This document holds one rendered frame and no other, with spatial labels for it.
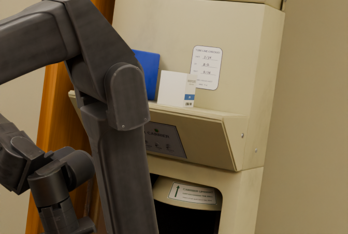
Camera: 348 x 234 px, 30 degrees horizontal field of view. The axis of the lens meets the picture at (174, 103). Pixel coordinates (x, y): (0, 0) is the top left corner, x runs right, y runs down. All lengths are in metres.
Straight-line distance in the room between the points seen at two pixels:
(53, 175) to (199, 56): 0.36
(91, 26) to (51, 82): 0.63
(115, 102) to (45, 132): 0.63
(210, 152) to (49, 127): 0.33
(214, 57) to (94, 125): 0.52
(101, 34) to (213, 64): 0.55
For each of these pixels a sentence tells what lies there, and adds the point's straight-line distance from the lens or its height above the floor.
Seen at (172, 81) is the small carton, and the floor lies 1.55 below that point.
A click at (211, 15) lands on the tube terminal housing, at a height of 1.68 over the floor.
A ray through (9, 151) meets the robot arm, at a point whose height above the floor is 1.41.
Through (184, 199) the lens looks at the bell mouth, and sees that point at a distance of 1.25.
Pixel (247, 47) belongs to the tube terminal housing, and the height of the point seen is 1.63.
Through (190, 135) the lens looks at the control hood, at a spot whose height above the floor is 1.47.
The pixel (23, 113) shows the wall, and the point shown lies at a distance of 2.02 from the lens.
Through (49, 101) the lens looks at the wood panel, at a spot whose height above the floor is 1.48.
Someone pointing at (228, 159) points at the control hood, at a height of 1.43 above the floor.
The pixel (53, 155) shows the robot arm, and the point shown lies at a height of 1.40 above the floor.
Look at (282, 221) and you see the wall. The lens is 1.62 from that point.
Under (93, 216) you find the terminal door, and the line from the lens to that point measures 1.26.
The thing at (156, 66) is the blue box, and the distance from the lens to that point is 1.23.
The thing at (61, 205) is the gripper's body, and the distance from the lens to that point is 1.08.
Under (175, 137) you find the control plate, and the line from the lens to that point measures 1.15.
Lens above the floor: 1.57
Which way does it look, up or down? 3 degrees down
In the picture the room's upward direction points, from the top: 8 degrees clockwise
